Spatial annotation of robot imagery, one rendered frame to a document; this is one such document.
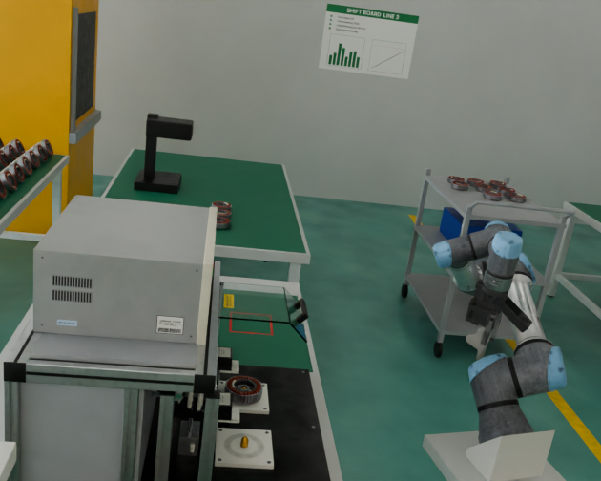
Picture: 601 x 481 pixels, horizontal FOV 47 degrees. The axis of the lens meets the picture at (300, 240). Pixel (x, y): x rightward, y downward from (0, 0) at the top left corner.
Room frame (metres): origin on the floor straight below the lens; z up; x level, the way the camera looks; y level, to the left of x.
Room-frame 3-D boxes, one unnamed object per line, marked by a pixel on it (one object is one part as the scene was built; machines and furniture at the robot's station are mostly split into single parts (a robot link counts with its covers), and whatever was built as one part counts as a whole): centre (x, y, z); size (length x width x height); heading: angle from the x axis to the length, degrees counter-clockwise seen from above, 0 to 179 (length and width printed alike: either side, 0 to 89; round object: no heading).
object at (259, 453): (1.54, 0.07, 0.78); 0.15 x 0.15 x 0.01; 8
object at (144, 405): (1.62, 0.34, 0.92); 0.66 x 0.01 x 0.30; 8
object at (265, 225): (3.98, 0.61, 0.37); 1.85 x 1.10 x 0.75; 8
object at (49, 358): (1.61, 0.41, 1.09); 0.68 x 0.44 x 0.05; 8
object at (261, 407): (1.78, 0.11, 0.78); 0.15 x 0.15 x 0.01; 8
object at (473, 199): (4.17, -1.13, 0.51); 1.01 x 0.60 x 1.01; 8
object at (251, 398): (1.78, 0.11, 0.80); 0.11 x 0.11 x 0.04
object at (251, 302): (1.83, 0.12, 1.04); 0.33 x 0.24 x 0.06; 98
